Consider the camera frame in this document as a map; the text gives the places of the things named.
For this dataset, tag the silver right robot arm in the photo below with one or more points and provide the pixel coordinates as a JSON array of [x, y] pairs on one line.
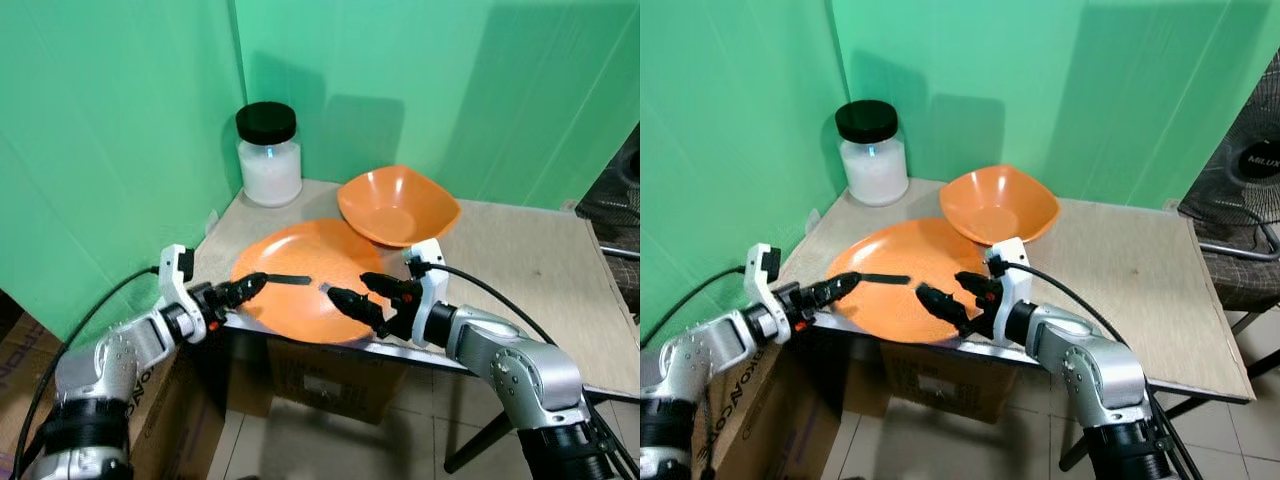
[[1095, 375], [525, 375]]

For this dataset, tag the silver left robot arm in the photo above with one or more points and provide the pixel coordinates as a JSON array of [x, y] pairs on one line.
[[105, 365], [680, 370]]

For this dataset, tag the orange round plate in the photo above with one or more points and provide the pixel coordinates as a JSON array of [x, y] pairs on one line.
[[888, 312], [295, 312]]

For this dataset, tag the plain brown cardboard box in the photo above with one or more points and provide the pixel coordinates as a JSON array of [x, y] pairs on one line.
[[920, 385], [335, 385]]

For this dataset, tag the orange square bowl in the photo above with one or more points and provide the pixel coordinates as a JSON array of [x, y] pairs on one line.
[[1000, 205], [398, 205]]

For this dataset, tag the printed brown cardboard box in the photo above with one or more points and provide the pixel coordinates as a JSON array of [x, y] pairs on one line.
[[185, 400], [790, 400]]

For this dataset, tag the glass jar with black lid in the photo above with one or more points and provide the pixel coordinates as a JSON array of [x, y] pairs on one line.
[[873, 172], [270, 172]]

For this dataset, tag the checkered fabric seat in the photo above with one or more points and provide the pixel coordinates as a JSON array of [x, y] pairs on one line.
[[625, 270], [1245, 275]]

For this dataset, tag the pinkish cardboard box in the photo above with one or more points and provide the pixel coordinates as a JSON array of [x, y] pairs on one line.
[[25, 350]]

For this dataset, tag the green backdrop cloth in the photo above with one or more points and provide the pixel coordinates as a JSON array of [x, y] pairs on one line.
[[1040, 80], [420, 80]]

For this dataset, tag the black electric fan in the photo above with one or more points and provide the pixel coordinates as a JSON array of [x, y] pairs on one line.
[[615, 185], [1245, 150]]

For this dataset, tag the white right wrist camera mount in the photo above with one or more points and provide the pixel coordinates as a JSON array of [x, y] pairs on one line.
[[1008, 254], [428, 255]]

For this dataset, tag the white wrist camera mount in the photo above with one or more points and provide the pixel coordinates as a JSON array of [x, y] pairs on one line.
[[1008, 254], [170, 272], [757, 272], [428, 255]]

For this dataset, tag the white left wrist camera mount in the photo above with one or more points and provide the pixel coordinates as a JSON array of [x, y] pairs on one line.
[[757, 272], [170, 272]]

